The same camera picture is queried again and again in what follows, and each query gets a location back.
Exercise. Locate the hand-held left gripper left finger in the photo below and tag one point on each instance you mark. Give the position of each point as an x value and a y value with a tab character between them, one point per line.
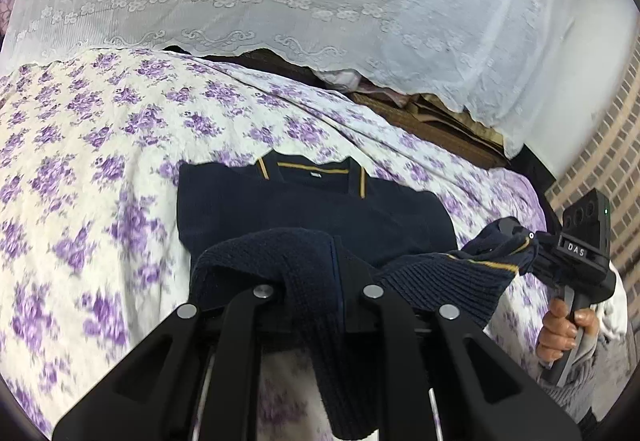
245	321

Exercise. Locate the navy cardigan with yellow trim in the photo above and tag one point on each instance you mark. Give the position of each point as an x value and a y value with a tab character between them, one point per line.
300	216

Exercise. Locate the purple floral bedsheet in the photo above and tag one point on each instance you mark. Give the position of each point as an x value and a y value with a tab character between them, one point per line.
75	146

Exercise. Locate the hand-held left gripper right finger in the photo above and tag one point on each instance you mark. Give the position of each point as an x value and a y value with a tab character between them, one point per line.
387	321

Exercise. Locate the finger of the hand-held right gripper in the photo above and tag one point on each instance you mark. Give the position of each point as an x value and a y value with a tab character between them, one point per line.
547	263
515	225

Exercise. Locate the person's right hand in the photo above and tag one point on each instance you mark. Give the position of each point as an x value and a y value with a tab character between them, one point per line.
557	336

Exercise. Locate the folded pink cloths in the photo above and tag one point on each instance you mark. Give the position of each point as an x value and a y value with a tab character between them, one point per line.
345	80

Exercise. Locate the person's right forearm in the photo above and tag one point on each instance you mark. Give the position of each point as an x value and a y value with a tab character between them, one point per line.
575	391

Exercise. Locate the pink floral pillow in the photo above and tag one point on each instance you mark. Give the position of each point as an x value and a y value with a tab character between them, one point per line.
6	6

